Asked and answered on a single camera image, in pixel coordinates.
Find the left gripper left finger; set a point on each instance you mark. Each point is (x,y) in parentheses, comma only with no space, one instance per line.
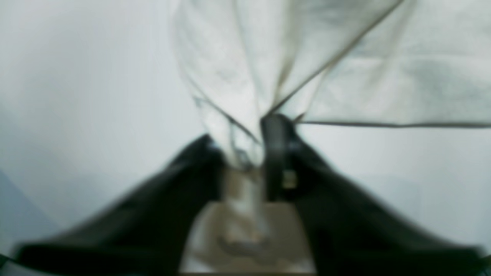
(143,234)

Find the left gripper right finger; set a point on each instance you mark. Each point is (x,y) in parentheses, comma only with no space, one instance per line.
(349,232)

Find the beige t-shirt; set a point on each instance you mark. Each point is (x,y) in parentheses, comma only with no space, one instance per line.
(388,63)

